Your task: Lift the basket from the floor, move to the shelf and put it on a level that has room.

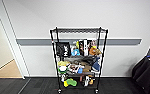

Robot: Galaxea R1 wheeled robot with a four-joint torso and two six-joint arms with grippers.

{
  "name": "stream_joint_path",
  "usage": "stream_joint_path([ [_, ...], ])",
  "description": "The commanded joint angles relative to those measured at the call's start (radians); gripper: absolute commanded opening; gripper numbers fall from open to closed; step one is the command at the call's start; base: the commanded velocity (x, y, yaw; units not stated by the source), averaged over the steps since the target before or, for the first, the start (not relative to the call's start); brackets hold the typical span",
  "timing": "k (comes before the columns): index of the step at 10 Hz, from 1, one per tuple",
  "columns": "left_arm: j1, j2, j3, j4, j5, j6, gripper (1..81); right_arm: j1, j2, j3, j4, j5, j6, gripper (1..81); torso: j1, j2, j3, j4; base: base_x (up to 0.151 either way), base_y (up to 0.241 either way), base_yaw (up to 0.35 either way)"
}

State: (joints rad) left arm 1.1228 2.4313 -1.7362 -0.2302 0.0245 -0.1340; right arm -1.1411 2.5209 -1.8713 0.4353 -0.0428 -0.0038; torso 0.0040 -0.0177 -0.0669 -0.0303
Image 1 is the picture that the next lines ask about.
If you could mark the blue plush toy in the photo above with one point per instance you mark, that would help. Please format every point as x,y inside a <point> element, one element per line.
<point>75,52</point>

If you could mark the black box white side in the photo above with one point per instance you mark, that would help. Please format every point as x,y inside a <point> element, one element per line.
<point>83,47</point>

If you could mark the colourful printed packet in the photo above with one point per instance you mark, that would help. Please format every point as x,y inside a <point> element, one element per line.
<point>72,68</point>

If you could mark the brown cardboard carton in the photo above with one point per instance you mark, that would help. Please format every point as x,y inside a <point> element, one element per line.
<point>85,66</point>

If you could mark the small orange toy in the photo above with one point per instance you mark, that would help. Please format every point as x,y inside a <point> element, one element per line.
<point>90,81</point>

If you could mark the yellow toy figure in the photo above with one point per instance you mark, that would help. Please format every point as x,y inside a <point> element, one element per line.
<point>77,44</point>

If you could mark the orange plush toy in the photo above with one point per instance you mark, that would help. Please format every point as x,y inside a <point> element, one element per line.
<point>95,51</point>

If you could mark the green white bowl stack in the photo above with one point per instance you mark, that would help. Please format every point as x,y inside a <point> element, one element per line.
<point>62,69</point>

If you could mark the white bottle dark print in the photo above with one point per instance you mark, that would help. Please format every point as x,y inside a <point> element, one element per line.
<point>86,81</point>

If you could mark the yellow bag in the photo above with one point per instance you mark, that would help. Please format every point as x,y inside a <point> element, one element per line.
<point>62,63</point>

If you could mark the blue cloth toy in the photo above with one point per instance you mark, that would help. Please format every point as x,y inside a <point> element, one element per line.
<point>96,65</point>

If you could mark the small blue pouch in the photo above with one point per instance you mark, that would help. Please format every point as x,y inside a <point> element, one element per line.
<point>79,70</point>

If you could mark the white box brown print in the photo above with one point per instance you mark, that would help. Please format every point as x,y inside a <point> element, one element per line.
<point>92,43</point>

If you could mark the green yellow toy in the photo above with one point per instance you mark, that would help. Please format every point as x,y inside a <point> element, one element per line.
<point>70,82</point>

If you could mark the white door frame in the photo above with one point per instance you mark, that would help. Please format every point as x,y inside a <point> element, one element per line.
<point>14,40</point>

